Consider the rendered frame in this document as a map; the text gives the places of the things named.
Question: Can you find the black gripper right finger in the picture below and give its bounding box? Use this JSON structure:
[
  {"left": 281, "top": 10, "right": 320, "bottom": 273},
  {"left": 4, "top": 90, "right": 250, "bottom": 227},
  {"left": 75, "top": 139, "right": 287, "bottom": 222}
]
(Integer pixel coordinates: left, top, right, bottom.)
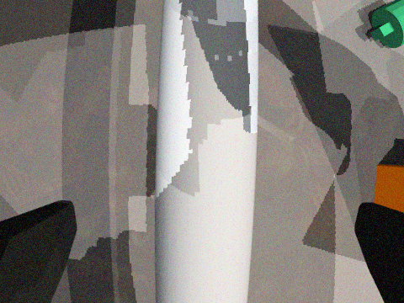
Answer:
[{"left": 354, "top": 202, "right": 404, "bottom": 303}]

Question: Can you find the grey metal pipe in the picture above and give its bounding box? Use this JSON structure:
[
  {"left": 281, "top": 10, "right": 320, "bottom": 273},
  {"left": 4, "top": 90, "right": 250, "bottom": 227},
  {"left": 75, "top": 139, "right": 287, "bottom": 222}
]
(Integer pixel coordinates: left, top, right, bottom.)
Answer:
[{"left": 154, "top": 0, "right": 259, "bottom": 303}]

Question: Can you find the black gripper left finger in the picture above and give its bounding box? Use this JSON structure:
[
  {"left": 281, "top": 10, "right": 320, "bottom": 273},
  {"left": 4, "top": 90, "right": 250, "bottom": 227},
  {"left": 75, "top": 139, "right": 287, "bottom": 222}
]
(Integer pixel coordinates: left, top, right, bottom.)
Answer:
[{"left": 0, "top": 201, "right": 77, "bottom": 303}]

